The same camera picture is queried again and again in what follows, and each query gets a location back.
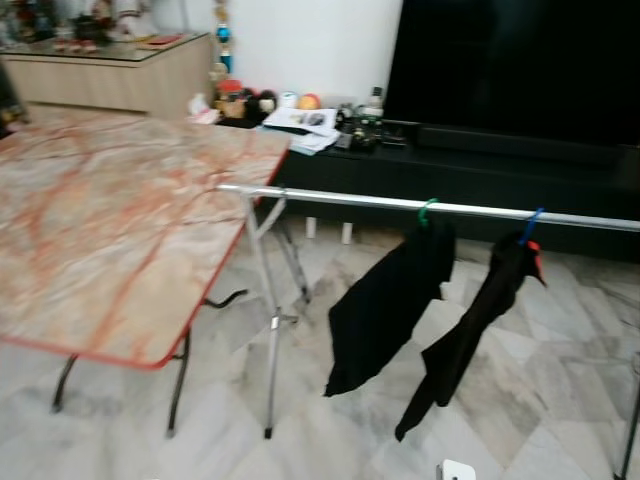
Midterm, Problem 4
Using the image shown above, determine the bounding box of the blue plastic hanger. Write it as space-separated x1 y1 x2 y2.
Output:
519 206 547 247

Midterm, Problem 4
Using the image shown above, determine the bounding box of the stack of white papers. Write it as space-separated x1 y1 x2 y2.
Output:
261 106 342 157

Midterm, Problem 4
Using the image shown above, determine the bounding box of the white robed figurine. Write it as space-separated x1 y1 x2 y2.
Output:
88 0 159 39

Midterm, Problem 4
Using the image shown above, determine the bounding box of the blue and gold trophy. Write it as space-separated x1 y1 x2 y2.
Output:
211 0 234 93

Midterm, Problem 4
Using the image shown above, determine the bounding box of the black round plush toy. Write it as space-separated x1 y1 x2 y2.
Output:
247 89 277 114

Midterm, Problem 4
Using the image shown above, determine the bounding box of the black flat television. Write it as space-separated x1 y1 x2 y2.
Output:
383 0 640 150

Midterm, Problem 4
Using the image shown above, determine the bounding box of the light wooden sideboard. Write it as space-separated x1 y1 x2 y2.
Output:
0 33 215 122

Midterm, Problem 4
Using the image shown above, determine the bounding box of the marble-pattern folding table red edge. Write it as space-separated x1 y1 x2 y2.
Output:
0 118 292 439

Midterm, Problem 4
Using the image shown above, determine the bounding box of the black electronic gadget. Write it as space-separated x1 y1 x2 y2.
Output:
335 110 387 152

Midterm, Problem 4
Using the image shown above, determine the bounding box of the black shirt green print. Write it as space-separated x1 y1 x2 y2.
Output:
323 218 457 398

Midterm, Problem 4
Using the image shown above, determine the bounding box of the pink tissue box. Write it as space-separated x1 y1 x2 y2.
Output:
188 93 220 124

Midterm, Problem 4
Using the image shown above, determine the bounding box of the black television console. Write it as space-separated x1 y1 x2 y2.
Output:
262 118 640 264

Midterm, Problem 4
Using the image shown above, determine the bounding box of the red tray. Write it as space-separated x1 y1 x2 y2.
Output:
138 34 187 50

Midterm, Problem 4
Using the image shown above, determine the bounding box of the green plastic hanger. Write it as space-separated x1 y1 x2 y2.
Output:
417 197 442 230

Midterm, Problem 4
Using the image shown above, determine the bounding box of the dark shirt red striped collar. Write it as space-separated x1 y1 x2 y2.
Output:
394 232 549 442

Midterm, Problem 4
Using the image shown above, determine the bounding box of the silver metal clothes rack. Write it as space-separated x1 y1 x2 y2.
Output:
216 183 640 480

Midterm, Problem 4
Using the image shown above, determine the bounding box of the jar with red lid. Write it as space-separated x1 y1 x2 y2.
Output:
217 79 249 120

